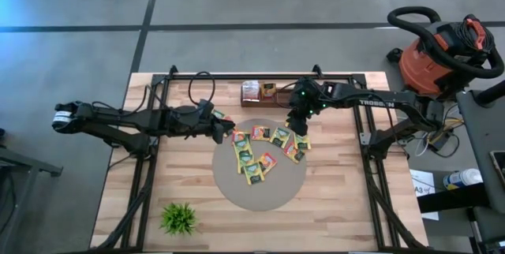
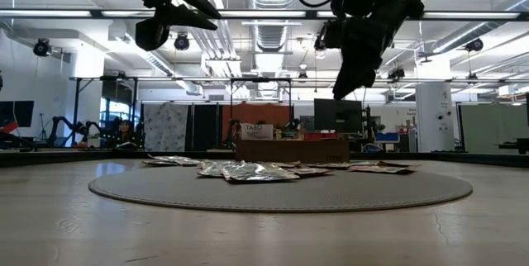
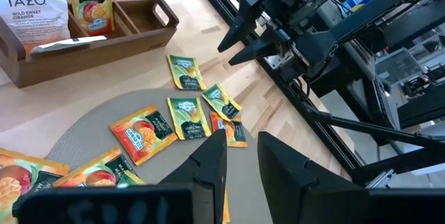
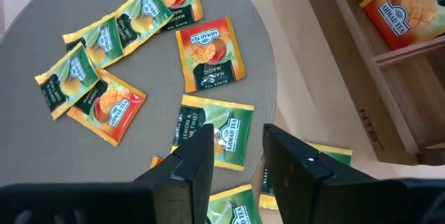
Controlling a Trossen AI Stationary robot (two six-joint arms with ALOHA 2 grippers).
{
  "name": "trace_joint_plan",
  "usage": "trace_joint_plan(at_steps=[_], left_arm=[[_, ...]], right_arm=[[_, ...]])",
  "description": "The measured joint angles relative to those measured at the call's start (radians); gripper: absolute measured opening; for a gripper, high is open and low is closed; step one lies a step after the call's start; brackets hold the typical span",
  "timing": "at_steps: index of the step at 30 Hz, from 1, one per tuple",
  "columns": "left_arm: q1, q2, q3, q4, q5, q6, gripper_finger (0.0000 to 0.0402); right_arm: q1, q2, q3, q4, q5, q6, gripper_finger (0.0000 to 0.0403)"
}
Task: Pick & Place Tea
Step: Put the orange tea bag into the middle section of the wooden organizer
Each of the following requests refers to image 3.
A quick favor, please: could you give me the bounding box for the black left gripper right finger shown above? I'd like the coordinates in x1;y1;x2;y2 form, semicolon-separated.
257;131;369;224

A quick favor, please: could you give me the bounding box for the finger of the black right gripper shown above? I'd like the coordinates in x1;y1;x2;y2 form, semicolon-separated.
217;0;261;53
228;35;289;65

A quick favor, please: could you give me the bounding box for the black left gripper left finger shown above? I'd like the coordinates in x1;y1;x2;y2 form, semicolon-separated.
158;129;229;224

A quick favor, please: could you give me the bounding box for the orange mango Ahmad tea packet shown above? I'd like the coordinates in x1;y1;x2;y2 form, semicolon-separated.
0;148;72;224
110;104;179;166
210;111;248;148
68;0;115;37
51;146;138;189

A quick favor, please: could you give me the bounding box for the brown wooden tea organiser box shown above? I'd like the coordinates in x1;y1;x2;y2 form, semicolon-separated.
0;0;180;89

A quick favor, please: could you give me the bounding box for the round grey table mat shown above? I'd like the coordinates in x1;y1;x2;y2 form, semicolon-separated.
47;88;275;224

